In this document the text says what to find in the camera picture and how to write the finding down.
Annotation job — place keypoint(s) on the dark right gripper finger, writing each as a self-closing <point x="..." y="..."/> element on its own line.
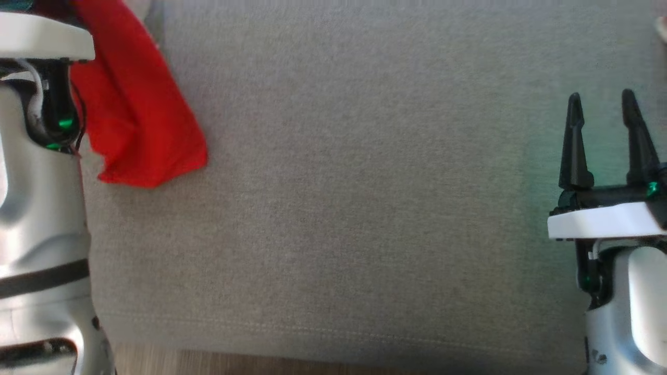
<point x="576" y="156"/>
<point x="640" y="156"/>

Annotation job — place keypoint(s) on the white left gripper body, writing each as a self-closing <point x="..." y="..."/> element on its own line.
<point x="41" y="39"/>

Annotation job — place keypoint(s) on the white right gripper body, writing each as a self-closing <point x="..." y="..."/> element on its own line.
<point x="604" y="221"/>

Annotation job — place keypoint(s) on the red jersey with white sleeves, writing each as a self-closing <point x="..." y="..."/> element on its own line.
<point x="135" y="104"/>

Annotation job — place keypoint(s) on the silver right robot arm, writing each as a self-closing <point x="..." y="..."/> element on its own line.
<point x="641" y="312"/>

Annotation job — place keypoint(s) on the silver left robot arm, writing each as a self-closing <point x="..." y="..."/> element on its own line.
<point x="41" y="224"/>

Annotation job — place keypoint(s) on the grey sofa seat cushion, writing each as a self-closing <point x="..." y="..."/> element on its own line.
<point x="365" y="182"/>

